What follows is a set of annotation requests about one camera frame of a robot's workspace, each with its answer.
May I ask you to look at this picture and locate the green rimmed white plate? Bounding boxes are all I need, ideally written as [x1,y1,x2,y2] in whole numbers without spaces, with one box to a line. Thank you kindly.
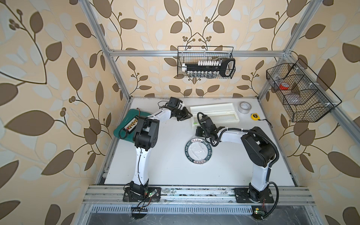
[185,137,213,165]

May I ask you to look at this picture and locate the clear plastic wrap sheet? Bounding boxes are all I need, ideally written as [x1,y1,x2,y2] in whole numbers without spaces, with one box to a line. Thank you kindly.
[185,136,213,164]

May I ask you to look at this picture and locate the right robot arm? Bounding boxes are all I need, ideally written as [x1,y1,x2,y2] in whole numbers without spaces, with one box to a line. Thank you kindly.
[196,112,279,203]

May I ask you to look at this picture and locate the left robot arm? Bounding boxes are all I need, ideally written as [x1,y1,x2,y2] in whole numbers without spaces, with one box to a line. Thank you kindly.
[123,97,193,202]

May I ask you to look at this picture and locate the clear tape roll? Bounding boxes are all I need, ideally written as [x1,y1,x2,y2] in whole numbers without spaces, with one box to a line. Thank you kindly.
[238,101,252,114]

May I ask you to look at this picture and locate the yellow tape measure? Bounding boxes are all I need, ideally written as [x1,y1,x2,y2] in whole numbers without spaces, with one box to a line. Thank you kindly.
[251,113,260,121]

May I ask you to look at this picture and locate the green plastic tool case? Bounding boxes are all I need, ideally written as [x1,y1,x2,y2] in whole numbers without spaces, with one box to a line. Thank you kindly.
[113,109,151,143]

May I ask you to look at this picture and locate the black socket set holder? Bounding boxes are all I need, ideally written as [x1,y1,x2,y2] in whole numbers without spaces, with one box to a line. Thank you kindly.
[180,58,236,79]

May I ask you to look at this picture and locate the red capped item in basket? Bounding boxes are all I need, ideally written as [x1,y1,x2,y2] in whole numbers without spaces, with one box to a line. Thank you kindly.
[279,82,290,91]

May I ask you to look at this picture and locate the black charger board with cables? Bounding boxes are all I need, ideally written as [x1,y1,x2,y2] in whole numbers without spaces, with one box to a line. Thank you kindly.
[119,108,141,140]

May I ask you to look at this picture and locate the black wire basket back wall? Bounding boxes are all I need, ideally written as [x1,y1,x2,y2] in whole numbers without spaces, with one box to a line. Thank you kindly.
[176,46,236,79]

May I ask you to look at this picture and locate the black wire basket wall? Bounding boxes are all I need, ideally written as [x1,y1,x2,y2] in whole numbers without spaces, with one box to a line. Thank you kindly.
[176,46,236,79]
[266,58,342,122]

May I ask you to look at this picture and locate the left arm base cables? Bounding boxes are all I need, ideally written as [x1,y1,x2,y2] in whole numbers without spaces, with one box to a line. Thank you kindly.
[130,189,161,219]

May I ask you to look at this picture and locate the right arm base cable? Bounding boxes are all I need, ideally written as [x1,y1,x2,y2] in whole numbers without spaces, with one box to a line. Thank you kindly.
[251,181,282,221]

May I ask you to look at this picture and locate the black wire basket right wall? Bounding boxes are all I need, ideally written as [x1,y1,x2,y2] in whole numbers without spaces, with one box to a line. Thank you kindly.
[266,58,342,122]

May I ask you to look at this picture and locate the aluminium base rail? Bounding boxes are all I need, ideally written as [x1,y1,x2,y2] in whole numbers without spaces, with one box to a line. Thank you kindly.
[83,185,316,206]

